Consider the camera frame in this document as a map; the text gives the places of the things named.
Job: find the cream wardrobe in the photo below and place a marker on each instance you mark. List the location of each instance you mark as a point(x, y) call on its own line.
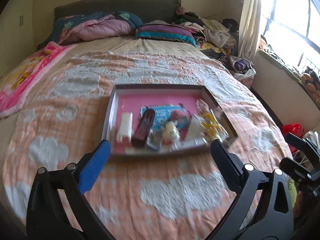
point(17, 40)

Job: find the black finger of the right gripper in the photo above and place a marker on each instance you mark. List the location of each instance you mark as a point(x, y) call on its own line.
point(294, 170)

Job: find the dark green headboard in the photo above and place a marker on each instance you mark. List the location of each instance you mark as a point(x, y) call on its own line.
point(146, 10)

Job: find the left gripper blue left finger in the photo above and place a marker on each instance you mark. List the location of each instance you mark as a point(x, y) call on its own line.
point(93, 165)

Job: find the brown hair clip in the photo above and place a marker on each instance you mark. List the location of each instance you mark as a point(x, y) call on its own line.
point(145, 124)

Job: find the pile of clothes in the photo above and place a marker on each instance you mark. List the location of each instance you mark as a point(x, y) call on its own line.
point(210, 36)

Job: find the pink cartoon blanket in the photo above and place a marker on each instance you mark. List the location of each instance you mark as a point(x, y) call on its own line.
point(16, 86)

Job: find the cream curtain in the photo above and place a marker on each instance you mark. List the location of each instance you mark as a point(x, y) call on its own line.
point(249, 32)

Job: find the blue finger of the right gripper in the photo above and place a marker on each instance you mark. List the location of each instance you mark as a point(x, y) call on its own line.
point(296, 142)

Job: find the peach cloud pattern quilt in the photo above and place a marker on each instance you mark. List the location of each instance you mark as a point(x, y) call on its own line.
point(172, 196)

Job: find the clutter on window sill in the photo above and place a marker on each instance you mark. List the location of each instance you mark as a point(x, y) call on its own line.
point(300, 63)

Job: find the floral laundry basket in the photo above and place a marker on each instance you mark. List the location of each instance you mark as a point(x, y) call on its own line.
point(242, 70)

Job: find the pink and navy duvet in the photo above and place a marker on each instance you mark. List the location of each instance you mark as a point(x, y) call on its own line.
point(77, 28)

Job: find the pink and blue book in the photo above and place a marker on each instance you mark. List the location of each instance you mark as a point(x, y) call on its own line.
point(163, 104)

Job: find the polka dot tulle bow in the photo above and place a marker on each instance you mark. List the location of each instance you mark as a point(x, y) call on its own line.
point(202, 107)

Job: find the white comb hair clip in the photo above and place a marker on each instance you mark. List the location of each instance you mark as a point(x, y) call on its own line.
point(125, 127)

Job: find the shallow cardboard box tray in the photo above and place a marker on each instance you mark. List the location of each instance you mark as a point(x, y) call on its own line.
point(109, 131)

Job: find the purple teal striped pillow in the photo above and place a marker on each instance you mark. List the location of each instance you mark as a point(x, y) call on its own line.
point(167, 32)

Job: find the pink pompom hair clip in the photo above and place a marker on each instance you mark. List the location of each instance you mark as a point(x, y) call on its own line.
point(180, 119)

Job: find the white wire basket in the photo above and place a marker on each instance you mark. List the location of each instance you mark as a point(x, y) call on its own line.
point(309, 149)

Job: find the red plastic bag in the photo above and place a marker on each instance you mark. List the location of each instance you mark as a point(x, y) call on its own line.
point(295, 129)

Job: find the white earring card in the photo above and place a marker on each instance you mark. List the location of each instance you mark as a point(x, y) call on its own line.
point(185, 145)

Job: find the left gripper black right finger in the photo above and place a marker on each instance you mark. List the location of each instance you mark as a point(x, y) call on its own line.
point(229, 165)

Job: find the clear pearl claw clip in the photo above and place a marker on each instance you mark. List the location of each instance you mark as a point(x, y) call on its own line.
point(170, 133)

